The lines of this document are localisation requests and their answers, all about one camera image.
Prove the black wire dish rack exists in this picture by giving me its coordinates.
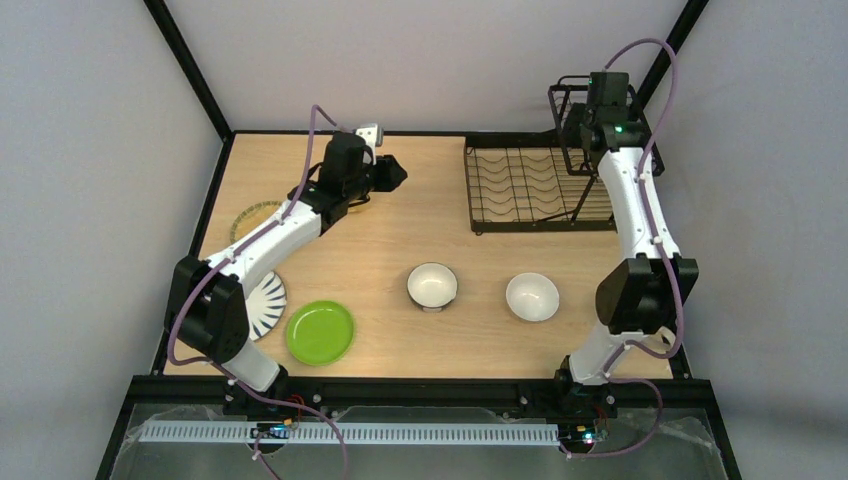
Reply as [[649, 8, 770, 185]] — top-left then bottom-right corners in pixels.
[[464, 74, 664, 235]]

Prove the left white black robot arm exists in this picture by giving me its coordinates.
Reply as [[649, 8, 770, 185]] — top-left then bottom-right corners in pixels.
[[164, 124, 407, 392]]

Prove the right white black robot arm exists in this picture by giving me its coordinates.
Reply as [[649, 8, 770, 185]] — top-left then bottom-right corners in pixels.
[[556, 71, 699, 409]]

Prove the yellow ceramic mug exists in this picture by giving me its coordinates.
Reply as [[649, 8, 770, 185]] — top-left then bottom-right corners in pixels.
[[346, 198, 370, 215]]

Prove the black rimmed white bowl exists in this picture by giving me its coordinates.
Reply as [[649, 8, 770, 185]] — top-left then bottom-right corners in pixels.
[[406, 262, 459, 313]]

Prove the woven bamboo plate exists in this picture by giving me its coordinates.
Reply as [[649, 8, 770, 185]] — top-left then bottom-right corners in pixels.
[[229, 200, 282, 244]]

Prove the plain white bowl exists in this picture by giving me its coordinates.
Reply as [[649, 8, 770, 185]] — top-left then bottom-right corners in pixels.
[[505, 272, 560, 322]]

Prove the green plastic plate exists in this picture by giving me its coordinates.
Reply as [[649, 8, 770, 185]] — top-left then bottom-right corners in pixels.
[[286, 300, 356, 367]]

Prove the blue striped white plate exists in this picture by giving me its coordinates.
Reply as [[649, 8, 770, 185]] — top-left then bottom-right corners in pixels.
[[246, 271, 288, 341]]

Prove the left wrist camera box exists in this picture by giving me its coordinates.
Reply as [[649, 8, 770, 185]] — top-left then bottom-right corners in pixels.
[[354, 123, 383, 149]]

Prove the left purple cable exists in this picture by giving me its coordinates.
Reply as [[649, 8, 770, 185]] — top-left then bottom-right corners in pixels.
[[165, 104, 350, 480]]

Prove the white slotted cable duct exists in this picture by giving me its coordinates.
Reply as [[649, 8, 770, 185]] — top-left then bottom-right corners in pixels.
[[137, 420, 559, 446]]

